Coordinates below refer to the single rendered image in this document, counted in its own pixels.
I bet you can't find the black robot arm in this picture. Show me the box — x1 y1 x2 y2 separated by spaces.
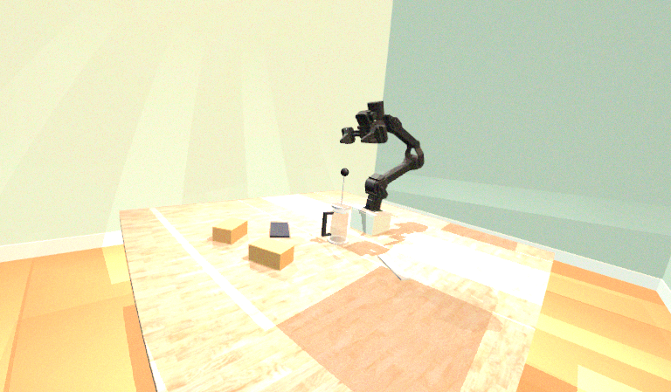
356 101 424 212

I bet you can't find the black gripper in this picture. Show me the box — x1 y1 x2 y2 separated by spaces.
340 123 388 144

